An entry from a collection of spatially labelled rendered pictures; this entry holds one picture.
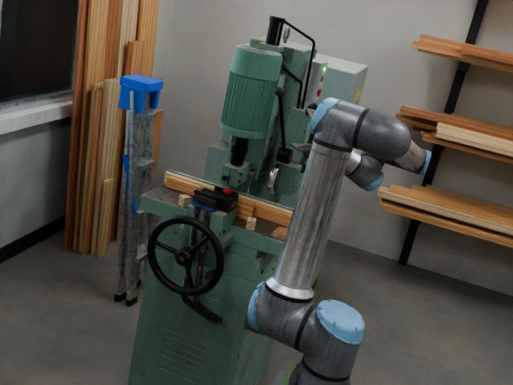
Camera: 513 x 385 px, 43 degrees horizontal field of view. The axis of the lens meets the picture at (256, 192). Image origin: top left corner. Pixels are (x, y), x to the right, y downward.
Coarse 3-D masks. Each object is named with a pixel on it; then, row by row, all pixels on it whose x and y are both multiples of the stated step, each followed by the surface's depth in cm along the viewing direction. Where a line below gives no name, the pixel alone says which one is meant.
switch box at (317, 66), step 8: (312, 64) 252; (320, 64) 251; (312, 72) 252; (320, 72) 252; (304, 80) 254; (312, 80) 253; (320, 80) 256; (304, 88) 255; (312, 88) 254; (320, 88) 260; (312, 96) 255
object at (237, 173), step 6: (228, 162) 245; (246, 162) 249; (222, 168) 240; (228, 168) 239; (234, 168) 239; (240, 168) 240; (246, 168) 245; (222, 174) 241; (228, 174) 240; (234, 174) 239; (240, 174) 240; (246, 174) 247; (222, 180) 242; (228, 180) 241; (234, 180) 240; (240, 180) 243; (246, 180) 250; (234, 186) 241
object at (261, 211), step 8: (168, 184) 255; (176, 184) 253; (184, 184) 252; (192, 184) 252; (192, 192) 252; (256, 208) 244; (264, 208) 243; (264, 216) 244; (272, 216) 243; (280, 216) 241; (288, 216) 240; (280, 224) 242; (288, 224) 241
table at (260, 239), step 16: (160, 192) 248; (176, 192) 251; (144, 208) 243; (160, 208) 240; (176, 208) 238; (240, 224) 234; (256, 224) 238; (272, 224) 241; (224, 240) 226; (240, 240) 232; (256, 240) 230; (272, 240) 228
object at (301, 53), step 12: (300, 48) 247; (300, 60) 244; (300, 72) 248; (288, 84) 248; (288, 96) 249; (288, 108) 250; (276, 132) 254; (276, 144) 255; (252, 180) 263; (252, 192) 264; (264, 192) 262
